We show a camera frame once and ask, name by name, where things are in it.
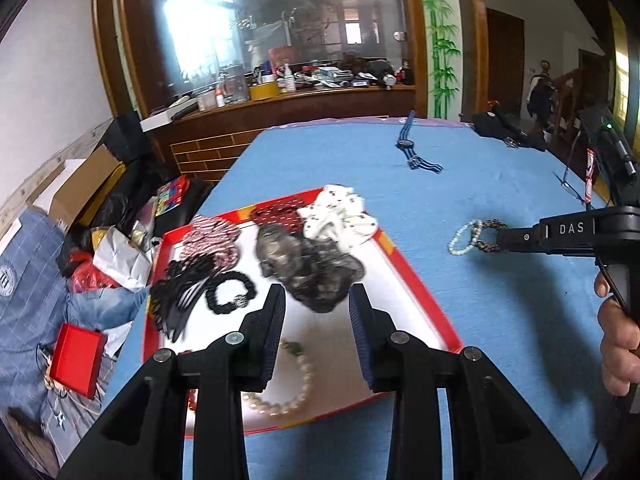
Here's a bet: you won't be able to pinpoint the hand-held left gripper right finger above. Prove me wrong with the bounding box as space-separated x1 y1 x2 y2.
348 284 581 480

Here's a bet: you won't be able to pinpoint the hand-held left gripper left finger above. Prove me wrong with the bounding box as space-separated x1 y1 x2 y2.
57 284 287 480

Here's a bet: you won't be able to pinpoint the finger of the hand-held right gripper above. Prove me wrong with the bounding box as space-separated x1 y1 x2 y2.
492 225 548 256

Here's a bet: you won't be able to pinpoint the leopard pattern bead bracelet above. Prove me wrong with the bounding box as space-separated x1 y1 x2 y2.
470 218 508 253

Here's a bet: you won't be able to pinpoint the red tray with white inside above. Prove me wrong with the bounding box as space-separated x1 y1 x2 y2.
142 187 465 440

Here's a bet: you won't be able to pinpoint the small pale pearl bracelet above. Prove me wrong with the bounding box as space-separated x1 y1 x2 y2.
448 219 487 257

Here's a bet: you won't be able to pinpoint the pearl bracelet with green bead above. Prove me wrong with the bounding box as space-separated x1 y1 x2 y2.
241 341 317 417

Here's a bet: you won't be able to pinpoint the black fuzzy hair tie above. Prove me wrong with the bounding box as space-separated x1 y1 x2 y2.
205 270 257 317

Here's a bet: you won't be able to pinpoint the grey fuzzy scrunchie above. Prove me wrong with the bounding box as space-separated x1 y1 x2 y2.
255 222 366 313

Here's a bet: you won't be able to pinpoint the black hair claw clip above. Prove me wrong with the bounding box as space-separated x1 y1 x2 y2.
149 255 221 343

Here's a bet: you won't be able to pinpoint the red white plaid scrunchie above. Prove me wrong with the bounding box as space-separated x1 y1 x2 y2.
177 214 243 267

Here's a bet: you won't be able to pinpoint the white black-dotted scrunchie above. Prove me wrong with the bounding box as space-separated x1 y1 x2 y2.
297 185 381 251

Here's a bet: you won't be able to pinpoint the person's right hand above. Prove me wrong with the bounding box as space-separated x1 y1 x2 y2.
594 270 640 397

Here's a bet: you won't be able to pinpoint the red white tag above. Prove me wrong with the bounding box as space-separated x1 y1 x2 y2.
582 149 598 211

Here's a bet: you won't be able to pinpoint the black bag on table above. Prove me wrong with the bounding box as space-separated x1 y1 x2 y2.
471 102 548 153

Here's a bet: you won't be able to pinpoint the dark red dotted scrunchie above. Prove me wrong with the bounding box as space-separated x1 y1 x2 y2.
248 195 321 231

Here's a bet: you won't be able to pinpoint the hanging dark jacket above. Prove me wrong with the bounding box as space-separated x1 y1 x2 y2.
525 60 561 121

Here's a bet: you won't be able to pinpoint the silver white plastic bag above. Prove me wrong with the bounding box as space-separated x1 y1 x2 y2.
92 225 156 291

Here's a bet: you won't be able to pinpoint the colourful printed box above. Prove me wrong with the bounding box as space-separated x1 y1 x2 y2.
152 175 191 218

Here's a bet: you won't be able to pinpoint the dark wooden door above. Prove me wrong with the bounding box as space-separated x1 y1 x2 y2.
487 7 526 121

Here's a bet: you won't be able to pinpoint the red plastic bag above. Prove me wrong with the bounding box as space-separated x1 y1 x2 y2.
67 250 123 293

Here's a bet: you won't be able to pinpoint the red gift box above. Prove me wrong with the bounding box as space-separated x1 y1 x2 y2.
47 322 108 401

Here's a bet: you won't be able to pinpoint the black floor bag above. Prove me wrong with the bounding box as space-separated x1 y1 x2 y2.
90 110 216 241

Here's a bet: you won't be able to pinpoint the brown wooden cabinet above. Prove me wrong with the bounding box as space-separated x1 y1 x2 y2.
92 0 488 186

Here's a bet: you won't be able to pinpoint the brown cardboard box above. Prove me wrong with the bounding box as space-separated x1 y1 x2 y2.
32 142 128 233

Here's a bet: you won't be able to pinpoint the blue denim cloth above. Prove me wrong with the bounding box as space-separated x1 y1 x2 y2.
0 207 151 476

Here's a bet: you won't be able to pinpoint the white flat box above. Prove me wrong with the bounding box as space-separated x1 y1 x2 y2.
139 102 198 133

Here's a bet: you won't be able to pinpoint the yellow box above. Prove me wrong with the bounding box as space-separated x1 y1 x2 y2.
248 81 280 102

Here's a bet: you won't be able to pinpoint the row of shelf clutter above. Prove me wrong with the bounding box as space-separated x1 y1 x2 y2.
195 57 416 111

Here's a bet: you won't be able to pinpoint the clear plastic container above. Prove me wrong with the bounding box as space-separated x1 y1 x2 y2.
219 65 250 105

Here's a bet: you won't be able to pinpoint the large glass pane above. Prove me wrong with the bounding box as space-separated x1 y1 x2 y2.
112 0 416 111

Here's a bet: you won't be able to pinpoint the thin frame eyeglasses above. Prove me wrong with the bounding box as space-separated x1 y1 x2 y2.
552 130 593 211

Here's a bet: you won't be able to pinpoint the blue striped strap watch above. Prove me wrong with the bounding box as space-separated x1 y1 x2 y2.
395 110 445 176

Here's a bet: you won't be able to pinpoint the green bamboo wall sticker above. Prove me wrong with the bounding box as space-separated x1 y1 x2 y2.
417 0 463 121

